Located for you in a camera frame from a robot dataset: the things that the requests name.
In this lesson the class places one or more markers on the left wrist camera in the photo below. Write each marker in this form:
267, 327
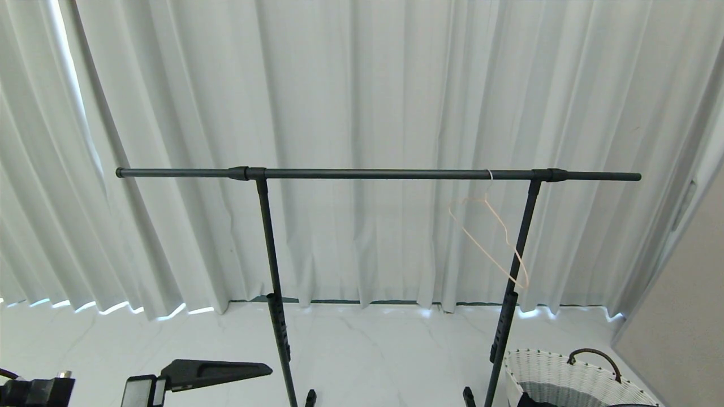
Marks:
39, 393

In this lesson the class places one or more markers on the white laundry basket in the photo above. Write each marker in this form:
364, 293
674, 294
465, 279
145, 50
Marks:
554, 373

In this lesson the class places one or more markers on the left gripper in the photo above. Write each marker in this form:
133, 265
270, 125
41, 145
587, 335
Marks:
144, 393

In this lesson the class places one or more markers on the white curtain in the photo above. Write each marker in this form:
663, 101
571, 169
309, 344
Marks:
367, 85

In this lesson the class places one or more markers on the pink clothes hanger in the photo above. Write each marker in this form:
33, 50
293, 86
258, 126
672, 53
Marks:
489, 181

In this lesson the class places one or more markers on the black clothes rack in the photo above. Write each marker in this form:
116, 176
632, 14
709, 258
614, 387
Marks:
396, 173

